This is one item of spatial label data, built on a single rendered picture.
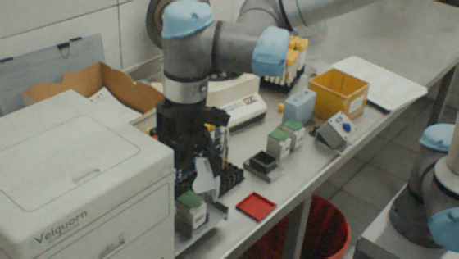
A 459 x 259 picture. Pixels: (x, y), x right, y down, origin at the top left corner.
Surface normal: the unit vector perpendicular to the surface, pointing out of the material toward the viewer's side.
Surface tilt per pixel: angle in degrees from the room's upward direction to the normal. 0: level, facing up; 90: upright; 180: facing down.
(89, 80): 88
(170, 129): 90
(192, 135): 0
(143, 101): 95
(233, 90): 90
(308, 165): 0
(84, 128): 0
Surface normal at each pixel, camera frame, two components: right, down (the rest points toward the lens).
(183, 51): -0.17, 0.53
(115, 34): 0.77, 0.40
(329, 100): -0.68, 0.37
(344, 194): 0.07, -0.84
